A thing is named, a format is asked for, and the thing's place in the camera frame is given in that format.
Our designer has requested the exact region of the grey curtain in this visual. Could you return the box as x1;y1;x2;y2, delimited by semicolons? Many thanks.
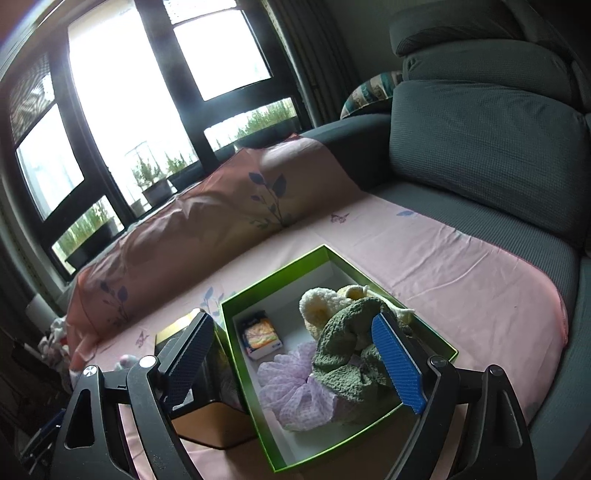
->
270;0;363;131

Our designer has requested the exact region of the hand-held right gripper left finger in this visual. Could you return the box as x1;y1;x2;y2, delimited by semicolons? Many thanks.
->
54;310;217;480

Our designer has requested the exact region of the row of balcony plants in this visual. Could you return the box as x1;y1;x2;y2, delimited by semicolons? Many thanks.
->
53;99;298;273

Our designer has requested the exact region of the green knitted cloth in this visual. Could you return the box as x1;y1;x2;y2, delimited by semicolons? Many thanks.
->
311;298;416;411

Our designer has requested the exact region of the black and gold tin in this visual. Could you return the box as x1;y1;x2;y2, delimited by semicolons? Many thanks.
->
154;311;258;450

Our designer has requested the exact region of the patterned cushion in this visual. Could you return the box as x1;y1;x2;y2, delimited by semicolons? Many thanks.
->
341;71;403;120

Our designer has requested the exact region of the pile of clothes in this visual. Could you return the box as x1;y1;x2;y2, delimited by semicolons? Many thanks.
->
39;318;71;371

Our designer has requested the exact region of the purple fleece towel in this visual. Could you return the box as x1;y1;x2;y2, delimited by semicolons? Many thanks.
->
257;344;343;432

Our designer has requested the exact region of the black framed window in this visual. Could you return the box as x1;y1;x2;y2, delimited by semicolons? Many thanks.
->
0;0;301;278

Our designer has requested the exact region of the pink leaf print pillow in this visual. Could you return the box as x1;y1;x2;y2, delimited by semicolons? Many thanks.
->
67;134;366;365

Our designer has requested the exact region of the green cardboard box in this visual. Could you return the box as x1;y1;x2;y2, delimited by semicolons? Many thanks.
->
221;244;459;473

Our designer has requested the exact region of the small blue tissue pack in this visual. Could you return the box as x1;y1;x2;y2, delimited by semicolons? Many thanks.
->
238;311;283;360

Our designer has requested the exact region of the grey sofa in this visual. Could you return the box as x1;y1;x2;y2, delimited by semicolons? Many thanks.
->
300;7;591;480

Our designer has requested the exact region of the pink printed bed sheet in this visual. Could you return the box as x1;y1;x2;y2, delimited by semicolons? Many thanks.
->
69;191;570;480

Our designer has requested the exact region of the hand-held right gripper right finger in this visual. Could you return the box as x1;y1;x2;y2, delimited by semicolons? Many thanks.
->
370;311;539;480

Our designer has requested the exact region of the yellow and white towel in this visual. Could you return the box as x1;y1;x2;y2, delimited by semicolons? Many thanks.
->
299;285;411;344

